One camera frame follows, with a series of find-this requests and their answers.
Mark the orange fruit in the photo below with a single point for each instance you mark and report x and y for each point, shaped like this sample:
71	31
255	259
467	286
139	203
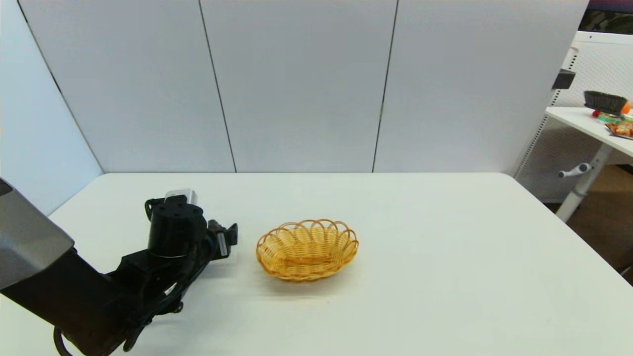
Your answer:
626	108

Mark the green tape roll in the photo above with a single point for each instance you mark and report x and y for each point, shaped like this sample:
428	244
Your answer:
609	117

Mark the orange snack packet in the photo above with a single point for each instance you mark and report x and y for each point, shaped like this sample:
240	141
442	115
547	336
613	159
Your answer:
622	129

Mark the white pegboard panel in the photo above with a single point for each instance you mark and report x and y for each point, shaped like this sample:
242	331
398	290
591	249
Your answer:
603	64

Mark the white side table leg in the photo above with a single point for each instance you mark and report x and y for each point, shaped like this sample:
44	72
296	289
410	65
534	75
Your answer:
583	184

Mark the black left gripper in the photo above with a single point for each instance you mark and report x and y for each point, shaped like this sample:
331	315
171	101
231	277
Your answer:
173	232

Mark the dark screen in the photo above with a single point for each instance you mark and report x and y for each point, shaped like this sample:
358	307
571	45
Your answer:
608	21

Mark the black woven bowl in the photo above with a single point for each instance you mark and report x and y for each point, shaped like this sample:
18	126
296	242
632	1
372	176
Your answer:
604	102

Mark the oval woven wicker basket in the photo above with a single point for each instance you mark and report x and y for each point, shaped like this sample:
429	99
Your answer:
307	252

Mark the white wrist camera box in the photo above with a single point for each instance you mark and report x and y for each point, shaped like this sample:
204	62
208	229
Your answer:
182	196

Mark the small black box on pegboard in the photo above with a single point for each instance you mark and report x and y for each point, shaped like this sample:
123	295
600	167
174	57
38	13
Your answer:
563	79

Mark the black and silver left robot arm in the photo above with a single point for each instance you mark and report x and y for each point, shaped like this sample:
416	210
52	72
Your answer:
74	301

